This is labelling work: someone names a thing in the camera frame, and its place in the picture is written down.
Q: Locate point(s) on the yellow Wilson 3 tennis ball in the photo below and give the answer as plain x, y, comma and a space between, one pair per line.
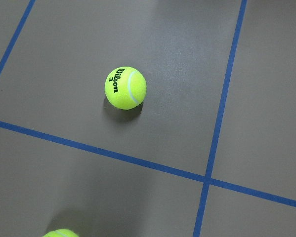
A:
125, 88

